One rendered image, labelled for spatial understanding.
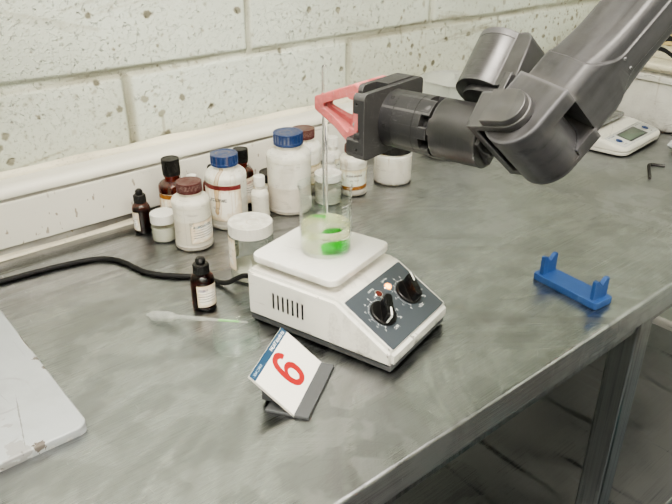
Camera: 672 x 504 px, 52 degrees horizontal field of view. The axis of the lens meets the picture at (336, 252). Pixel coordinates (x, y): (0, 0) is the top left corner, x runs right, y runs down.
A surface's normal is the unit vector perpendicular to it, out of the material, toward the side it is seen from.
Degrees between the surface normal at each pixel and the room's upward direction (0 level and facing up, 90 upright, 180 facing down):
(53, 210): 90
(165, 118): 90
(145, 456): 0
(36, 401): 0
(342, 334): 90
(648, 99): 94
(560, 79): 47
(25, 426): 0
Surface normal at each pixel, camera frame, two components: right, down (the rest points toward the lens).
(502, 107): -0.64, -0.44
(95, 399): 0.00, -0.89
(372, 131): 0.78, 0.29
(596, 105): 0.44, 0.47
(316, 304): -0.57, 0.37
